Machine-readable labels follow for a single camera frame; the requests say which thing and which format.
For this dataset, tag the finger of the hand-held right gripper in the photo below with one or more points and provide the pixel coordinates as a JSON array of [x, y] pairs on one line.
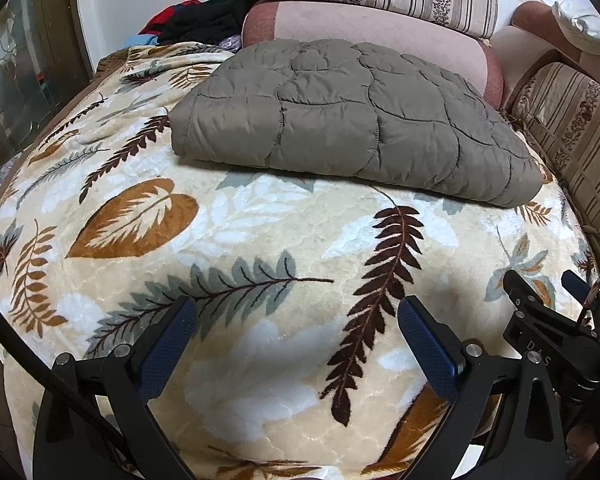
[[577, 287], [535, 305]]

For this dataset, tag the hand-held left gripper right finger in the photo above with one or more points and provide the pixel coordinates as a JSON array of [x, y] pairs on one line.
[[430, 355]]

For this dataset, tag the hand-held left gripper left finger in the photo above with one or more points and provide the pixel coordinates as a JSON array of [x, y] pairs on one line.
[[170, 345]]

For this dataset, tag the grey quilted blanket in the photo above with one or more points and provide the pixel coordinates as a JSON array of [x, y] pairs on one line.
[[355, 120]]

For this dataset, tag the pile of dark clothes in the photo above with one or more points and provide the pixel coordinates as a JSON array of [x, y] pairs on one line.
[[205, 20]]

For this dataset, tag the leaf print blanket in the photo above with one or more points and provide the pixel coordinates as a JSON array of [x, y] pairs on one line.
[[280, 240]]

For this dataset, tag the brown striped floral cushion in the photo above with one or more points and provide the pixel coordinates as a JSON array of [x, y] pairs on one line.
[[580, 125]]

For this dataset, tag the cream pillow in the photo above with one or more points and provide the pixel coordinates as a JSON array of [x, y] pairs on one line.
[[520, 55]]

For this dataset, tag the brown upholstered cushion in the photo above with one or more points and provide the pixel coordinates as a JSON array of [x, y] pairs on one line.
[[535, 17]]

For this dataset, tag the glass door cabinet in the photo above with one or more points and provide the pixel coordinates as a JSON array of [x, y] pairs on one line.
[[25, 85]]

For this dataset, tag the pink bolster pillow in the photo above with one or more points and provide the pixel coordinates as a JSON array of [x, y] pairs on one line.
[[380, 30]]

